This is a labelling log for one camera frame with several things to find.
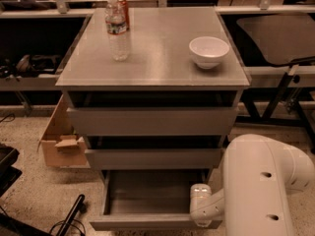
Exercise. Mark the brown cardboard box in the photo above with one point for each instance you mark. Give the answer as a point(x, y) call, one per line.
point(61, 145)

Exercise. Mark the red soda can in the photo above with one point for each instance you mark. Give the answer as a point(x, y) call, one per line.
point(125, 8)

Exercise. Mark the clear plastic water bottle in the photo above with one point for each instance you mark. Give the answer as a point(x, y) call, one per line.
point(116, 28)

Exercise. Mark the metal shelf frame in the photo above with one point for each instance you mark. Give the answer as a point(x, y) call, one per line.
point(51, 26)

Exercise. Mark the grey bottom drawer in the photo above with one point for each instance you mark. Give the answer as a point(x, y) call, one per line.
point(147, 199)

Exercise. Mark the black chair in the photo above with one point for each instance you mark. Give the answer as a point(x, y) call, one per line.
point(285, 40)

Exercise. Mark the grey drawer cabinet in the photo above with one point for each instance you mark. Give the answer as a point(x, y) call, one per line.
point(159, 73)

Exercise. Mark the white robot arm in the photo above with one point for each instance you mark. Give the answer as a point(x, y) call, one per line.
point(258, 175)

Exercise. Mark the grey drawer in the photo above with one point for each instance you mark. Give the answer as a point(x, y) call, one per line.
point(153, 121)
point(147, 199)
point(153, 158)

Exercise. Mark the black chair base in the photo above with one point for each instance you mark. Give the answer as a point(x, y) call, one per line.
point(29, 204)

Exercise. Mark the black headphones on shelf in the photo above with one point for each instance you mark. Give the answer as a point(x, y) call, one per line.
point(30, 66)

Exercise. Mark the white ceramic bowl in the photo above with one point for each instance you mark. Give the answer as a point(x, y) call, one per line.
point(207, 51)

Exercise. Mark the grey middle drawer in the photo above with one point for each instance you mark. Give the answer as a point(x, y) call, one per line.
point(153, 158)

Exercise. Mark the grey top drawer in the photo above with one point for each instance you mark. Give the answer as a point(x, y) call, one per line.
point(153, 121)

